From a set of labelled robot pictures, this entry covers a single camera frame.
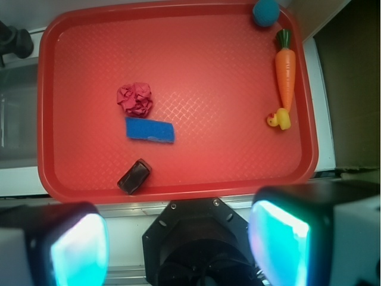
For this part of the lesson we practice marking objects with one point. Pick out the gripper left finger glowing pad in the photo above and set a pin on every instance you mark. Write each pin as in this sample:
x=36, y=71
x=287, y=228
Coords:
x=58, y=244

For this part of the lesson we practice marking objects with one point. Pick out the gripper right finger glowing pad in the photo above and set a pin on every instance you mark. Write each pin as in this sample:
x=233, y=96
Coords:
x=318, y=233

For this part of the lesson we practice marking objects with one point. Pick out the black box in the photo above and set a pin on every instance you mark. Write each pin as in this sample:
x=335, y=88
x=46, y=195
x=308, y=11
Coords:
x=134, y=178

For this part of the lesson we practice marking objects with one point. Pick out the yellow rubber duck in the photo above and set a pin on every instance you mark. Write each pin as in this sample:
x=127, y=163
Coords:
x=280, y=118

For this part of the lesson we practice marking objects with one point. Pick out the blue sponge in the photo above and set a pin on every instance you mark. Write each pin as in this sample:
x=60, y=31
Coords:
x=149, y=130

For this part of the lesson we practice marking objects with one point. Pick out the red plastic tray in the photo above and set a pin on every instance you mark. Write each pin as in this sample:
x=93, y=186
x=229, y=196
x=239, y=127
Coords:
x=212, y=75

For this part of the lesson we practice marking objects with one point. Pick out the crumpled red paper ball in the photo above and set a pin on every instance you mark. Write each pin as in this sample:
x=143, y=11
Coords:
x=135, y=99

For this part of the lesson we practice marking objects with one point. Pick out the grey toy sink basin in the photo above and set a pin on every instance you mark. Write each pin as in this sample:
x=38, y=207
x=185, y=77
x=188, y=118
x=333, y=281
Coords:
x=19, y=116

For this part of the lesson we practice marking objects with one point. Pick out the orange toy carrot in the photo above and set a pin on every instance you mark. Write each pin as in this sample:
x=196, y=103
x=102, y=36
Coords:
x=285, y=63

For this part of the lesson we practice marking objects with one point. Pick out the grey sink faucet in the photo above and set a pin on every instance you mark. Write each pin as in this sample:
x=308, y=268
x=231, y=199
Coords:
x=15, y=41

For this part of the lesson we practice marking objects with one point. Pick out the blue knitted ball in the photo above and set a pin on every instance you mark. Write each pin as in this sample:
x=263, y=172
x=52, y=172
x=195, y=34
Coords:
x=266, y=12

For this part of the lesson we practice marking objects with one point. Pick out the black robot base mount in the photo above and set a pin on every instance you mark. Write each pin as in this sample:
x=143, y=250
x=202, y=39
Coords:
x=199, y=242

